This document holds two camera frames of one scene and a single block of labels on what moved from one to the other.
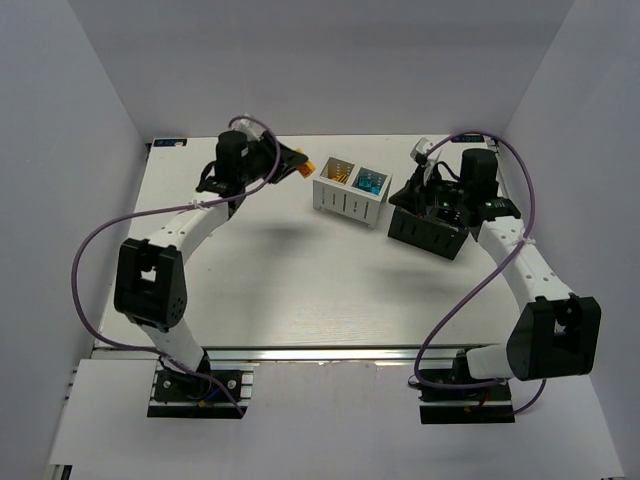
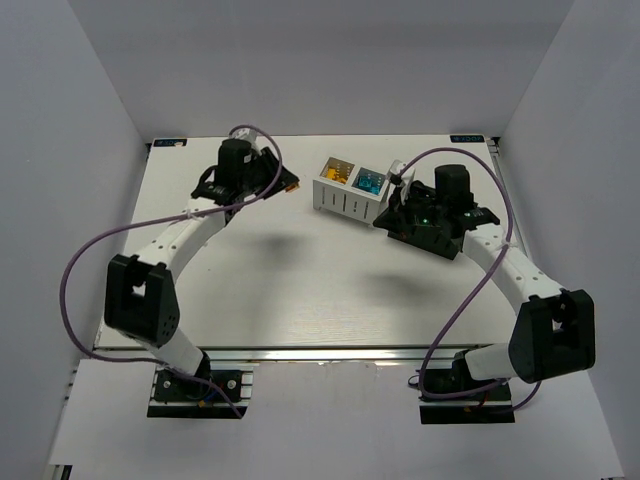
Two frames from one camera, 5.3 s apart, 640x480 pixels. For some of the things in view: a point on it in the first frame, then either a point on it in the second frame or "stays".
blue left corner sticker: [169, 142] stays
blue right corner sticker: [468, 138] stays
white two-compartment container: [342, 188] stays
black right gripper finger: [411, 198] -> [391, 219]
